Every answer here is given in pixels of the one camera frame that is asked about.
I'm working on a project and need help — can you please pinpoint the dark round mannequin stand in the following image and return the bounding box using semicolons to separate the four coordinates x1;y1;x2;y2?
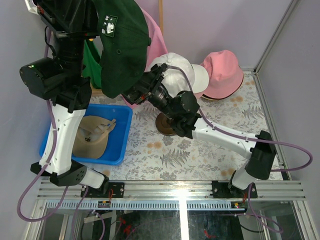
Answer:
155;113;176;136

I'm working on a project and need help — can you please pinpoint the beige cap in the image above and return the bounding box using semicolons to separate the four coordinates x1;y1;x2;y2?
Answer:
72;115;116;159

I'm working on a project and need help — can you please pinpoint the pink baseball cap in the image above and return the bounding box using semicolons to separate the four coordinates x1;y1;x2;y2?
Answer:
194;92;203;99

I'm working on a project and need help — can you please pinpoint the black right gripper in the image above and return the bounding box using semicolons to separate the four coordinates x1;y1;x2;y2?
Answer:
112;67;178;121

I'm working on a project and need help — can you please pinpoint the green tank top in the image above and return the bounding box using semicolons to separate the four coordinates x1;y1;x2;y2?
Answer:
82;39;102;89

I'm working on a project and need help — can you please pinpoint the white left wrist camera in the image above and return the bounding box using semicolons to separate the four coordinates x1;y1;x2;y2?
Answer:
24;0;38;15

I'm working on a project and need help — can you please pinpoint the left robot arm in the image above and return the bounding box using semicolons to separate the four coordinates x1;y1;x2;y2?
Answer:
19;0;110;198

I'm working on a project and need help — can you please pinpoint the floral table mat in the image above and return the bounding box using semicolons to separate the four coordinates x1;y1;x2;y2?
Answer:
88;71;268;181

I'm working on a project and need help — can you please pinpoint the blue plastic bin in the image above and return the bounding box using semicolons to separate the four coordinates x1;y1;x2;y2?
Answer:
40;104;133;173

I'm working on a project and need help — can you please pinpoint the wooden clothes rack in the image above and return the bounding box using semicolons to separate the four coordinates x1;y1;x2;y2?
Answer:
90;0;164;97

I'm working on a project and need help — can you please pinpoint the pink bucket hat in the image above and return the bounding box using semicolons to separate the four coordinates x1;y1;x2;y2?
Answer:
201;50;244;97

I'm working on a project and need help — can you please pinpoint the green and white baseball cap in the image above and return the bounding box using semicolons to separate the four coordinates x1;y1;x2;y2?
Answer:
93;0;151;98

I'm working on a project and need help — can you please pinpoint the aluminium mounting rail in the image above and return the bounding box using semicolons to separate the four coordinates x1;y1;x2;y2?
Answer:
37;179;306;211

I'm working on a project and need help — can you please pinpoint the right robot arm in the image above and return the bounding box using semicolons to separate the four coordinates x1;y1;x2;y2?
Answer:
122;63;277;198

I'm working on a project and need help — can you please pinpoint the pink t-shirt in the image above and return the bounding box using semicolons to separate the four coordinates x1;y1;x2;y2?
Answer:
120;7;169;109

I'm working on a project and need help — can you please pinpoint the aluminium corner post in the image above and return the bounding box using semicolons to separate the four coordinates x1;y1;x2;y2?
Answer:
254;0;301;75

